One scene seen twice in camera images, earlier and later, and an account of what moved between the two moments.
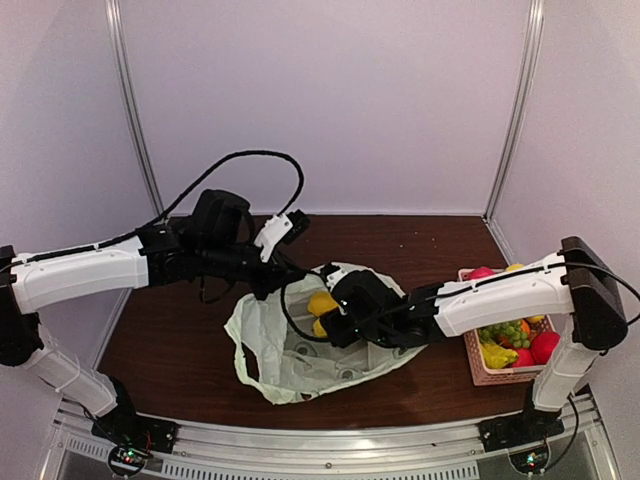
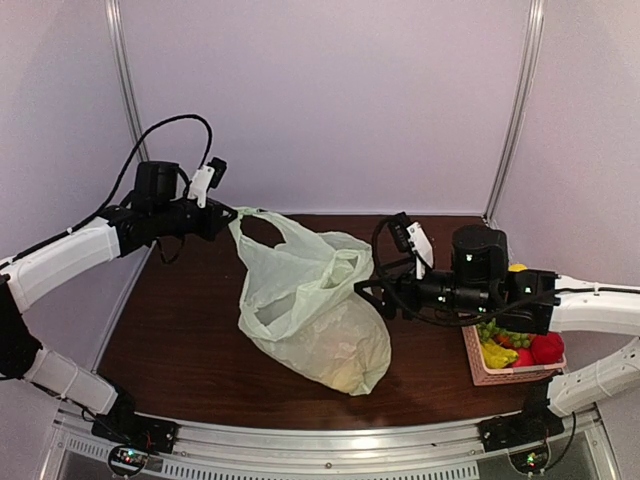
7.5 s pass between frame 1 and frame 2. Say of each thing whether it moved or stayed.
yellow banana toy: stayed
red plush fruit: stayed
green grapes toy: stayed
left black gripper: moved
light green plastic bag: moved
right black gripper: moved
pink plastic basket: stayed
